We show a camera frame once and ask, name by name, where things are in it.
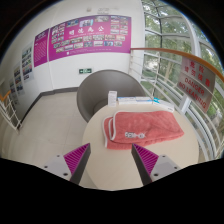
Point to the white photo board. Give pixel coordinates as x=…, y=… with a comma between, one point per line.
x=18, y=79
x=27, y=61

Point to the coral pink towel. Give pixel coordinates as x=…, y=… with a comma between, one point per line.
x=146, y=128

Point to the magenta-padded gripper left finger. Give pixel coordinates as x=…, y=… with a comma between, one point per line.
x=74, y=159

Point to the grey red-lettered warning sign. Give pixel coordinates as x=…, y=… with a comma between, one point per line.
x=196, y=83

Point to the short white stair railing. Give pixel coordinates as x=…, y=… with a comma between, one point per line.
x=9, y=113

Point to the narrow magenta text poster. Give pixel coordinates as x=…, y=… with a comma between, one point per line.
x=41, y=48

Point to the large magenta photo poster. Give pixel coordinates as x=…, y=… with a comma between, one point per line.
x=90, y=38

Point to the green exit sign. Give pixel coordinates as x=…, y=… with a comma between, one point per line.
x=85, y=71

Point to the upright small white box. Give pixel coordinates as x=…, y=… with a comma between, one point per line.
x=112, y=98

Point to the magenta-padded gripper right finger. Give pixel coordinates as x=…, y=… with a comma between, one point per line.
x=148, y=160

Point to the grey tub chair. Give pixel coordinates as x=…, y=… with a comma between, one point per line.
x=100, y=86

